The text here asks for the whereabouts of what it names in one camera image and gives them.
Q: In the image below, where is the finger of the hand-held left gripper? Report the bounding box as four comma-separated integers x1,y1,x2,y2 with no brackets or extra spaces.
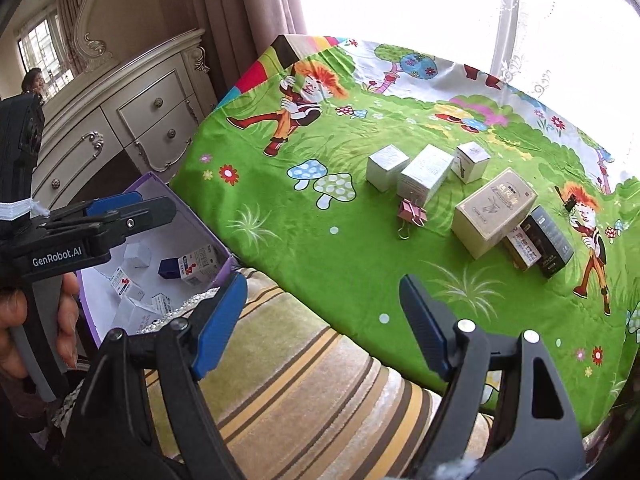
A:
100,197,179,243
50,193,147,223

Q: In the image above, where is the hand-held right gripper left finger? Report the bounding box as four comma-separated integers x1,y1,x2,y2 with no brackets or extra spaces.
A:
62,272,249,480

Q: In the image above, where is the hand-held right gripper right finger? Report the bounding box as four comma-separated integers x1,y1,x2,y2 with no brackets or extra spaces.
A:
399,274,588,480

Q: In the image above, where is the purple cardboard storage box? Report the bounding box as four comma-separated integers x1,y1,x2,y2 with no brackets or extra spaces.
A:
75,171,242,348

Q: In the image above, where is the small plain white box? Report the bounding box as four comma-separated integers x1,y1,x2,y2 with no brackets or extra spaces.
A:
122,242,152,272

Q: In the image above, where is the white blue-print box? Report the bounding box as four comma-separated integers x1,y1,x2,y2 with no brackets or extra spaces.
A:
177,245,220,287

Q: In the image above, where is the small dark blue box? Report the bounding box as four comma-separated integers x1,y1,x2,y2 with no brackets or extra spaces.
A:
158,257,184,281

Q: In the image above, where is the white green-text medicine box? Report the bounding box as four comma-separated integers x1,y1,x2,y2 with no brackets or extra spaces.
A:
112,298,164,337

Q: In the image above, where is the pink binder clip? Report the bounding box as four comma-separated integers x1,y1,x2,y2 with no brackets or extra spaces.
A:
397,198,429,240

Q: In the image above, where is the orange and beige box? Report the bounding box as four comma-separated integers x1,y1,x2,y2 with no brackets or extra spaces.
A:
502,225,541,272

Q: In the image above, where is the large beige box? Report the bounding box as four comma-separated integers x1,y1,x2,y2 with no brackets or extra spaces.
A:
452,167,539,260

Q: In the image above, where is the tall white cosmetics box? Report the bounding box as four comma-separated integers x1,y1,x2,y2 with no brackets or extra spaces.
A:
397,143,455,209

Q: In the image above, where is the black box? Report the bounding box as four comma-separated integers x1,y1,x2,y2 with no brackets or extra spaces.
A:
520,205,576,280

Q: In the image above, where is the silvery white box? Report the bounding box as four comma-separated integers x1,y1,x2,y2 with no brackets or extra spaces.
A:
365,144,411,192

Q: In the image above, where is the small white illustrated box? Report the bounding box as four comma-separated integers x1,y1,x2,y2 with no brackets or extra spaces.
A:
451,141,492,185

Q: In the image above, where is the person's left hand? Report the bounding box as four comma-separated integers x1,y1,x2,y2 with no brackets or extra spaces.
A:
0,271,82,380

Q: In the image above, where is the white fabric strip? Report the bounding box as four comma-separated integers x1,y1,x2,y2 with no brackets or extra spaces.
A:
0,199,50,222

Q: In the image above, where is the cream ornate dresser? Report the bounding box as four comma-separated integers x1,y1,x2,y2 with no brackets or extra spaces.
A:
30,27,213,211

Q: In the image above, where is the green cartoon printed blanket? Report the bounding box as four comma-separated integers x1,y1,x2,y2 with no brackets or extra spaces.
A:
169,35,640,436

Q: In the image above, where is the striped plush cushion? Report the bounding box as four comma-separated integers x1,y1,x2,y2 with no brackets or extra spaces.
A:
144,266,496,480

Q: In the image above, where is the ornate dresser mirror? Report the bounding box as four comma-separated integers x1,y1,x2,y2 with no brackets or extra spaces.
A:
0,0,121,107

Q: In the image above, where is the brown drape curtain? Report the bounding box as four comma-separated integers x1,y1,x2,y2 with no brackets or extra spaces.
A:
150,0,307,107

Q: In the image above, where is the white lace sheer curtain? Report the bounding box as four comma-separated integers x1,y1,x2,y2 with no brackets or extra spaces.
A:
295,0,640,128

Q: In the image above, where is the grey window frame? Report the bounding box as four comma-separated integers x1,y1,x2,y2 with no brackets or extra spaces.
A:
491,0,526,83

